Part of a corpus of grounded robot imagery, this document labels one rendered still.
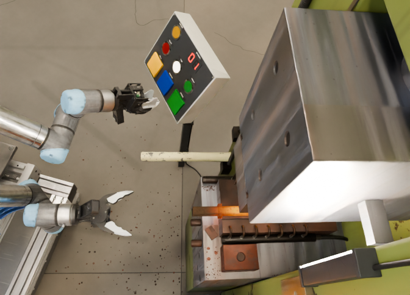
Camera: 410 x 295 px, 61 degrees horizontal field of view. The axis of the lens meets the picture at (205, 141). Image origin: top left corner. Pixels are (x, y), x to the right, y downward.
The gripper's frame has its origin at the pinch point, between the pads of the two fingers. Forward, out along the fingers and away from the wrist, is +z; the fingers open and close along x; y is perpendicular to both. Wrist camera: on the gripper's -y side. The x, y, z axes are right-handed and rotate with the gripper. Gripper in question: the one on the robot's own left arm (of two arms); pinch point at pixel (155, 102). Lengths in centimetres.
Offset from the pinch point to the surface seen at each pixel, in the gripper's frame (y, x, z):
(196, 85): 13.1, -2.4, 10.4
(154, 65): 0.0, 19.5, 9.6
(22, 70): -117, 123, 9
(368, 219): 51, -69, -12
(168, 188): -88, -3, 59
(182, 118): -1.7, -6.9, 10.6
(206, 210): -4.3, -44.3, 1.9
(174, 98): 0.7, 1.4, 9.6
